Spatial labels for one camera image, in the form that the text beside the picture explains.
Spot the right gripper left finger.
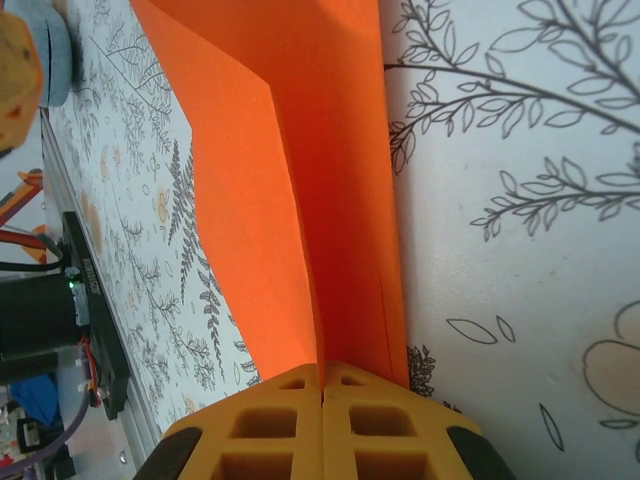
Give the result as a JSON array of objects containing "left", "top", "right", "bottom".
[{"left": 132, "top": 363, "right": 324, "bottom": 480}]

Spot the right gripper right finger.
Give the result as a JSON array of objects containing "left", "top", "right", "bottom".
[{"left": 322, "top": 362, "right": 516, "bottom": 480}]

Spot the orange paper sheet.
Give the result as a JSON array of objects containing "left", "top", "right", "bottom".
[{"left": 130, "top": 0, "right": 411, "bottom": 389}]

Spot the grey-blue sponge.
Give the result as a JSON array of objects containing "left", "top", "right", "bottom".
[{"left": 30, "top": 0, "right": 76, "bottom": 109}]

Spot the floral printed tablecloth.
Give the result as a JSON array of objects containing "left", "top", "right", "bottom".
[{"left": 42, "top": 0, "right": 640, "bottom": 480}]

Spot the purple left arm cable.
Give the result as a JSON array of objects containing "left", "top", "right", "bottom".
[{"left": 0, "top": 397, "right": 90, "bottom": 476}]

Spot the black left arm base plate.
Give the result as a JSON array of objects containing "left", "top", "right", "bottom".
[{"left": 62, "top": 212, "right": 132, "bottom": 421}]

